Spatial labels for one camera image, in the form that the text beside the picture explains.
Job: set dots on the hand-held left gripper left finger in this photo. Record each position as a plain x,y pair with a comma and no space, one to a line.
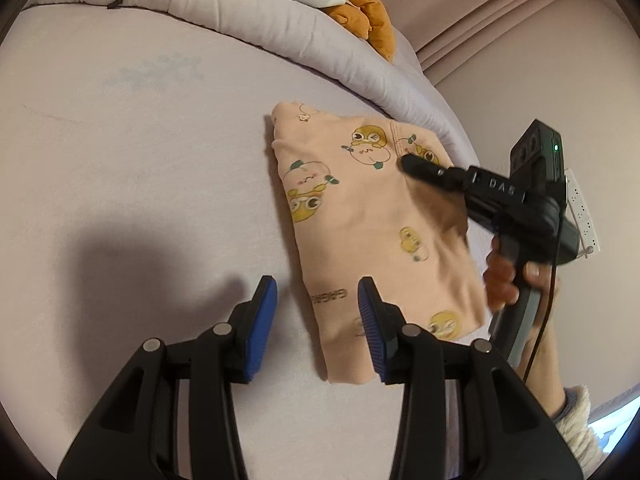
260,330

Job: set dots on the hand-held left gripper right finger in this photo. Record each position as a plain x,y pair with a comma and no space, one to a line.
372,330

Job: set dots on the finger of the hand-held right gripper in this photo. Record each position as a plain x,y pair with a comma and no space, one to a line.
430,170

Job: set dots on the peach cartoon print shirt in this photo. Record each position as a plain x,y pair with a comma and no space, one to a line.
360,220

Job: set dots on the person's right forearm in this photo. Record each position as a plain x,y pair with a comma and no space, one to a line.
547,400

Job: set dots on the person's right hand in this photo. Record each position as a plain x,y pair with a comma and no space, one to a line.
500,285

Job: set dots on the white power strip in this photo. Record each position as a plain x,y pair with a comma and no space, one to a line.
582,210

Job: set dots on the white blanket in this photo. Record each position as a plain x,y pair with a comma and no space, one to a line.
370,15

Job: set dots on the pink curtain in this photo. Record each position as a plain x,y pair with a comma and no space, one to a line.
525,20

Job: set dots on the bed with lilac sheet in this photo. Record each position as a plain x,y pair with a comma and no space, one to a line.
125,160

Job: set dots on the lilac duvet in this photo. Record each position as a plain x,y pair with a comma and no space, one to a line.
225,0

